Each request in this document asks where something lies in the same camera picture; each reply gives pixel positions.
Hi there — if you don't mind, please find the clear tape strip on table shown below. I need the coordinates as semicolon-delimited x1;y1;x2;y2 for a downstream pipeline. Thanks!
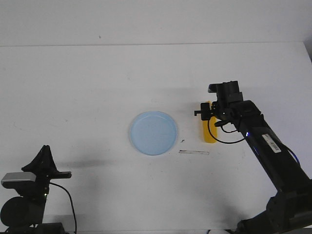
178;150;210;155

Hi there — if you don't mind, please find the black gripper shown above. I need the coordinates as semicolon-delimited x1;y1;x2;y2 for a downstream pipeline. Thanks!
21;145;72;188
194;81;243;121

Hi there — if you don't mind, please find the light blue round plate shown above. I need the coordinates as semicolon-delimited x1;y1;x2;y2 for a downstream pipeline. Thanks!
129;111;178;156

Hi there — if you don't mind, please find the yellow corn cob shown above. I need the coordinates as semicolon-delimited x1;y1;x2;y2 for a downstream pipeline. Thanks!
202;116;217;144

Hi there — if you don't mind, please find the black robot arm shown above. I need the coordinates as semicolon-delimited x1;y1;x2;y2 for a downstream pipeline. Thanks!
0;145;72;234
194;81;312;234

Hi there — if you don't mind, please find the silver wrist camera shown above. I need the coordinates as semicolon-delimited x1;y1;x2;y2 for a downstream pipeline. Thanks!
1;172;36;189

